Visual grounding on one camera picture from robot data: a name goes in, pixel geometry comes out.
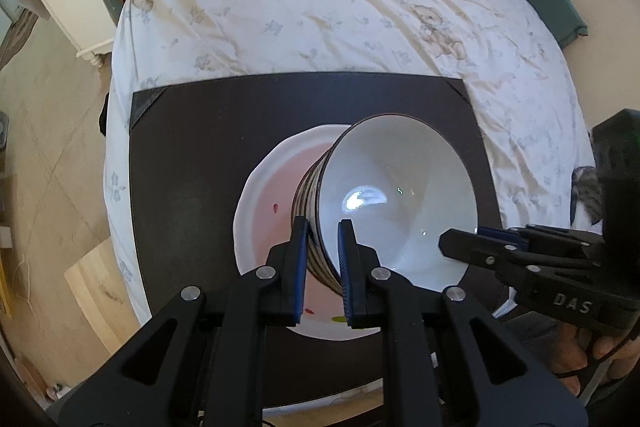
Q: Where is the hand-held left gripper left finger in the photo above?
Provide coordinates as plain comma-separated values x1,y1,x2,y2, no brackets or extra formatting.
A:
57,216,310,427

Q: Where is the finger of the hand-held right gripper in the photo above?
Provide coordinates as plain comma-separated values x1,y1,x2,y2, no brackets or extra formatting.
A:
477,226,538,246
438,228,508,269

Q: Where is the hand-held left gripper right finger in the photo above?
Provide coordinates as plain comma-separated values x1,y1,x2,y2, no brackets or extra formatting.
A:
337,219,590,427

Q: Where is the white dark-rimmed bowl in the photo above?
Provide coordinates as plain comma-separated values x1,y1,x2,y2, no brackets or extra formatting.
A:
312,113,477,294
295,147,333,258
290,157,346,303

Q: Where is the pink strawberry-print plate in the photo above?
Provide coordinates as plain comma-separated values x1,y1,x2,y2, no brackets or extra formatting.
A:
233,123,386,342

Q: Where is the person's right hand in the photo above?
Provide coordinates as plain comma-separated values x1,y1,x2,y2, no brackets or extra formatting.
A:
554,321,640,381

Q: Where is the grey and white cat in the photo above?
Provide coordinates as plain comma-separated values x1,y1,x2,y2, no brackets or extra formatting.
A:
571,166,606,225

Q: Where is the black lap table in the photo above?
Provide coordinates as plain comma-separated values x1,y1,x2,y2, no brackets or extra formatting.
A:
129,73,503,408

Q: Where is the light wooden board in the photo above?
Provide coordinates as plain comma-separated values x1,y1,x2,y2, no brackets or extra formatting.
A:
64,237,151,355

